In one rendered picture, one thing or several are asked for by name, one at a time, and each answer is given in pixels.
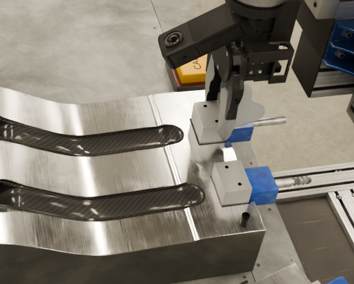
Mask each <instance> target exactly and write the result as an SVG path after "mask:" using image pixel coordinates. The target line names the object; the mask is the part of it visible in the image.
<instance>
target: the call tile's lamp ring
mask: <svg viewBox="0 0 354 284"><path fill-rule="evenodd" d="M171 70H172V73H173V76H174V79H175V81H176V84H177V87H187V86H200V85H205V82H194V83H180V80H179V78H178V75H177V72H176V70H175V69H171Z"/></svg>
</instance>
